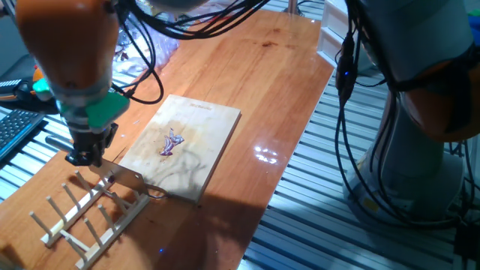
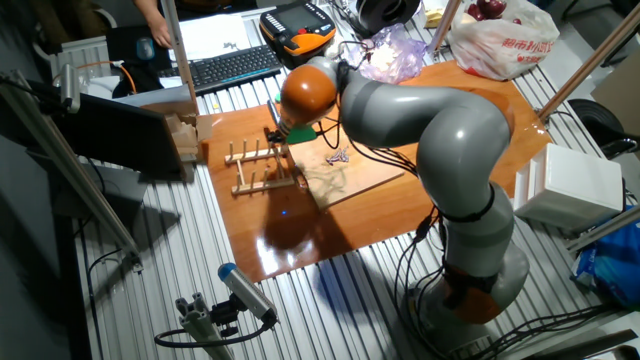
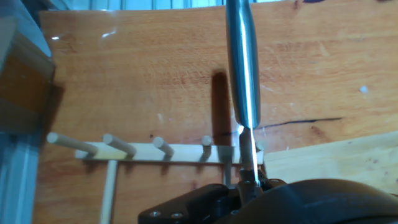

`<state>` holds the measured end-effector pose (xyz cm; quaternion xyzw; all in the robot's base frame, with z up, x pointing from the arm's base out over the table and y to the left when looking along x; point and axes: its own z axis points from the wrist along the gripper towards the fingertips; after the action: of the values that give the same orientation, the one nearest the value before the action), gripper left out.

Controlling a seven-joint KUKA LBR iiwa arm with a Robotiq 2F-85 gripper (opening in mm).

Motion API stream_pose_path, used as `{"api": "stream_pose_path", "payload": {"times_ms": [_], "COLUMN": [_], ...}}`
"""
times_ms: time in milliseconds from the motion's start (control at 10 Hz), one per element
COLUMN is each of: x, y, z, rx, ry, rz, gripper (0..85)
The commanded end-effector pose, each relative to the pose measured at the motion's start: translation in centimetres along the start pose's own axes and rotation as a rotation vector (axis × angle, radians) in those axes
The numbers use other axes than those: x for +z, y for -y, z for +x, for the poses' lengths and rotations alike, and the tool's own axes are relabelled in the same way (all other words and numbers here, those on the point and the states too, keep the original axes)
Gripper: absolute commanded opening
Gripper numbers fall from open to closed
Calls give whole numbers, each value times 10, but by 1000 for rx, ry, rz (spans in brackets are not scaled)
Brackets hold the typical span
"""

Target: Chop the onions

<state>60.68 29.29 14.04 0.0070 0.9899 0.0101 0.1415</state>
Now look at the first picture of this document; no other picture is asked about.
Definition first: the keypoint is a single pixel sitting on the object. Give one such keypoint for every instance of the clear plastic bag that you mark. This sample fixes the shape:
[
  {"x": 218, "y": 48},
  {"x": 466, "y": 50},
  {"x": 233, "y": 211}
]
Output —
[{"x": 165, "y": 47}]

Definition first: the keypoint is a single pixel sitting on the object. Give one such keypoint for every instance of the aluminium frame post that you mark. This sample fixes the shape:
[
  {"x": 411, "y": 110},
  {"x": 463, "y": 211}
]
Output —
[{"x": 293, "y": 6}]

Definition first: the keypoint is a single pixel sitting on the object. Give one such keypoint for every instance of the steel cleaver knife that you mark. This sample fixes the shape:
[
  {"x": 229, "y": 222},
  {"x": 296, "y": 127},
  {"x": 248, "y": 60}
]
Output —
[{"x": 123, "y": 176}]

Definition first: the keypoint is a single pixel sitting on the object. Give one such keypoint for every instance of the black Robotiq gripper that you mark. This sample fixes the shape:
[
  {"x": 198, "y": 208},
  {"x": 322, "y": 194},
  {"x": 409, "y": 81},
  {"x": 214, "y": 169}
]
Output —
[{"x": 90, "y": 142}]

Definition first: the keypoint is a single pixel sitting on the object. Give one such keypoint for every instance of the black computer keyboard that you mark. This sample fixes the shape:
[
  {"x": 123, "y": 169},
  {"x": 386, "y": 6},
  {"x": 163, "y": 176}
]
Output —
[{"x": 15, "y": 129}]

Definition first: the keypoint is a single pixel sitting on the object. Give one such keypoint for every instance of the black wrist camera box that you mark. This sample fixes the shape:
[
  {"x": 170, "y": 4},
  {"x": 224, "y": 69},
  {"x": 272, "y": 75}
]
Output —
[{"x": 111, "y": 135}]

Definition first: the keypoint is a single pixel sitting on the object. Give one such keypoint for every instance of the red onion wedge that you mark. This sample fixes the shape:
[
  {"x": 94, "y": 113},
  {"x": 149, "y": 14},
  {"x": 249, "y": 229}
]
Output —
[{"x": 170, "y": 144}]

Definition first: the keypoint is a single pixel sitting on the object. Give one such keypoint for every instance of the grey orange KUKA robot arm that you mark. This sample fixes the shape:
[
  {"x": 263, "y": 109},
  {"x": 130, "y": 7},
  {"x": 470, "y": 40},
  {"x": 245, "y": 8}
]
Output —
[{"x": 412, "y": 37}]

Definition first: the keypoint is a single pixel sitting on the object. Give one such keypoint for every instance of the white plastic drawer box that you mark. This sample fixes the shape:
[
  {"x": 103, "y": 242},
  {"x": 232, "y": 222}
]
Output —
[{"x": 330, "y": 37}]

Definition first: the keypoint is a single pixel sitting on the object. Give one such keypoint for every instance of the orange black teach pendant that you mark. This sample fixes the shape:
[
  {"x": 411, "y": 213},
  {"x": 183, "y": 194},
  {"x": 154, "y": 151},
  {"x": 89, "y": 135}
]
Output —
[{"x": 15, "y": 90}]

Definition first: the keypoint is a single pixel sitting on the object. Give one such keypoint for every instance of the wooden peg dish rack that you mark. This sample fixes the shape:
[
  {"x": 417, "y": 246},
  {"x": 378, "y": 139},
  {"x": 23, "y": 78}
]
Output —
[{"x": 112, "y": 228}]

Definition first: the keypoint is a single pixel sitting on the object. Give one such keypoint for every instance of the green gripper mount plate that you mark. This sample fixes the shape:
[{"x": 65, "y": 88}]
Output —
[{"x": 105, "y": 108}]

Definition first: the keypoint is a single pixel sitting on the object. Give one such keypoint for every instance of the blue plastic bag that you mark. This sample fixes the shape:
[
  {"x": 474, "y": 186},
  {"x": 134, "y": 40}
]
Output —
[{"x": 474, "y": 22}]

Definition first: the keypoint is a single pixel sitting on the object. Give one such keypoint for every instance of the wooden cutting board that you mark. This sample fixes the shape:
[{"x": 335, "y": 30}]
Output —
[{"x": 195, "y": 150}]

